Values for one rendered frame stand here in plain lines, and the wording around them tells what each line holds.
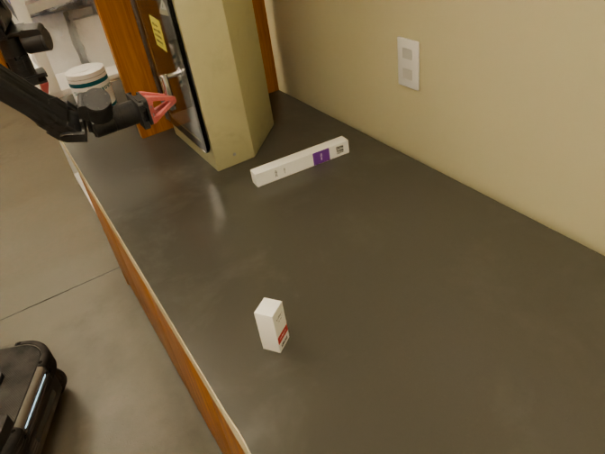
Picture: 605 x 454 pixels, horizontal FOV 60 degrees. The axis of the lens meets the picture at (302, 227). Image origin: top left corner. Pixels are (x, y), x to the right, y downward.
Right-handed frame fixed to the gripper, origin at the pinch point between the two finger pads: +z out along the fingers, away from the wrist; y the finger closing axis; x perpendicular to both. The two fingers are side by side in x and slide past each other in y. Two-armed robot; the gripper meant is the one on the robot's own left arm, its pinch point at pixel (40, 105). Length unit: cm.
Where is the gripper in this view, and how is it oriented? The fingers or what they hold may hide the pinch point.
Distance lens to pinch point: 171.7
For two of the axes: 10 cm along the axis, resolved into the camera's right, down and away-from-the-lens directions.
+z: 1.5, 8.0, 5.8
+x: -5.2, -4.4, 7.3
